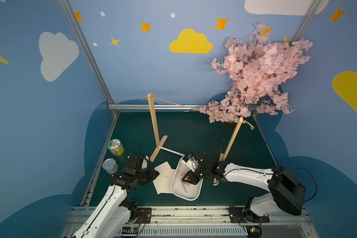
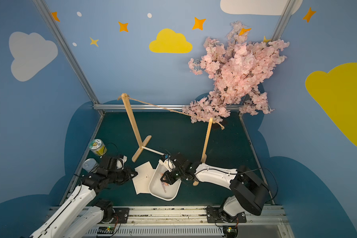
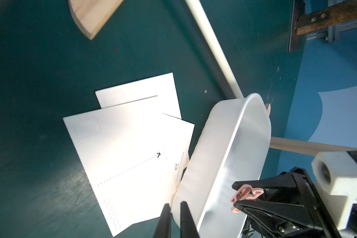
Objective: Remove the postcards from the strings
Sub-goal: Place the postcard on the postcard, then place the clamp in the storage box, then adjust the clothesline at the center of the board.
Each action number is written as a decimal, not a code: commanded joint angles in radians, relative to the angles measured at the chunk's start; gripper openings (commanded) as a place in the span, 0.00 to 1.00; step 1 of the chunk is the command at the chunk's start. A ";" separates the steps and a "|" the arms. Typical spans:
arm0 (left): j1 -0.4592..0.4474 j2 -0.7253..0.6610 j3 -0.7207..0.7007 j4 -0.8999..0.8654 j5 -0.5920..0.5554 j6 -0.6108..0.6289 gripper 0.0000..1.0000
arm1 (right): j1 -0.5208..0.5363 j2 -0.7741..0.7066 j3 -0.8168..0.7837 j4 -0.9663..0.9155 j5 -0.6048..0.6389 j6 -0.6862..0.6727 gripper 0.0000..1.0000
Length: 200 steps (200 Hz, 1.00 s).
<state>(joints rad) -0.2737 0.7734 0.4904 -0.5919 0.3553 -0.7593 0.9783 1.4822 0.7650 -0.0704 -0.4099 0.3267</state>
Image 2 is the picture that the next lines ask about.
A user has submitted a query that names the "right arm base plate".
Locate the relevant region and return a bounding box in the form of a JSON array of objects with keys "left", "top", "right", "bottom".
[{"left": 205, "top": 206, "right": 247, "bottom": 223}]

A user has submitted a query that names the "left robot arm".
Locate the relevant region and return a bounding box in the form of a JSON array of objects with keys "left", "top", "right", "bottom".
[{"left": 30, "top": 155, "right": 138, "bottom": 238}]

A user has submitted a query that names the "left aluminium frame post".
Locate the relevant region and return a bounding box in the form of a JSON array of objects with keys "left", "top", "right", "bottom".
[{"left": 32, "top": 0, "right": 100, "bottom": 104}]

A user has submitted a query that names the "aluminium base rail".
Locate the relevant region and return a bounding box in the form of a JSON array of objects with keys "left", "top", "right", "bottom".
[{"left": 35, "top": 204, "right": 295, "bottom": 238}]

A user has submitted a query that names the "yellow green tin can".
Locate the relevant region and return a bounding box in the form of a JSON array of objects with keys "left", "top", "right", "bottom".
[{"left": 89, "top": 139, "right": 107, "bottom": 156}]

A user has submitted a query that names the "right aluminium frame post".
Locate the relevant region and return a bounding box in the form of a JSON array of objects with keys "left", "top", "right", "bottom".
[{"left": 271, "top": 0, "right": 296, "bottom": 41}]

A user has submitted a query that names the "salmon clothespin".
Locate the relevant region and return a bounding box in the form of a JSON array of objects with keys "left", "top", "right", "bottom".
[{"left": 161, "top": 182, "right": 171, "bottom": 188}]

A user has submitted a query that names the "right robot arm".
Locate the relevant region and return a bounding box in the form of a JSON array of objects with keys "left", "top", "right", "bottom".
[{"left": 158, "top": 153, "right": 270, "bottom": 223}]

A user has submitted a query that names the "jute string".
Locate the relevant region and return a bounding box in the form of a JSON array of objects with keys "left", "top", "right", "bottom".
[{"left": 116, "top": 95, "right": 226, "bottom": 131}]

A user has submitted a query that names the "white postcard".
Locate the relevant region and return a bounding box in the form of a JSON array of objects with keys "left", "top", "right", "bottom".
[
  {"left": 135, "top": 162, "right": 155, "bottom": 177},
  {"left": 132, "top": 169, "right": 155, "bottom": 194}
]

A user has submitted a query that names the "white plastic tray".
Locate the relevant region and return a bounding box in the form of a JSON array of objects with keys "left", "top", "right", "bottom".
[{"left": 149, "top": 160, "right": 181, "bottom": 201}]

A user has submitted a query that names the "silver tin can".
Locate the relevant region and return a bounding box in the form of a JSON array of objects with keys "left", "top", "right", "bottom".
[{"left": 82, "top": 158, "right": 99, "bottom": 173}]

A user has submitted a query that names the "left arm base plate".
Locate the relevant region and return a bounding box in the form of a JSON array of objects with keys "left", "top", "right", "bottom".
[{"left": 101, "top": 207, "right": 130, "bottom": 224}]

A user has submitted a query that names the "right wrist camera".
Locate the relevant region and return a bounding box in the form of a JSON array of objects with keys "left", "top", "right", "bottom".
[{"left": 162, "top": 154, "right": 176, "bottom": 172}]

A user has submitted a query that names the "wooden clothesline stand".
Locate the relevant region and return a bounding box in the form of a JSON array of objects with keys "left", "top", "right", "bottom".
[{"left": 120, "top": 93, "right": 214, "bottom": 187}]

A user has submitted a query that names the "pink cherry blossom tree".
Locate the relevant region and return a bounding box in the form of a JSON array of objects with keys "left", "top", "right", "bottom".
[{"left": 183, "top": 21, "right": 290, "bottom": 123}]

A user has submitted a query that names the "green circuit board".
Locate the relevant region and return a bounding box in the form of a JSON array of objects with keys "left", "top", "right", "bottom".
[{"left": 96, "top": 227, "right": 117, "bottom": 238}]

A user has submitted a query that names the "aluminium frame post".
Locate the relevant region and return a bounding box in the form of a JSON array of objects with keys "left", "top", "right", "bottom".
[
  {"left": 32, "top": 0, "right": 100, "bottom": 104},
  {"left": 271, "top": 0, "right": 296, "bottom": 41}
]

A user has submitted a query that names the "rear aluminium floor rail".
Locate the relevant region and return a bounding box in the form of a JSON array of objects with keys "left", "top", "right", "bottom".
[{"left": 93, "top": 104, "right": 188, "bottom": 111}]

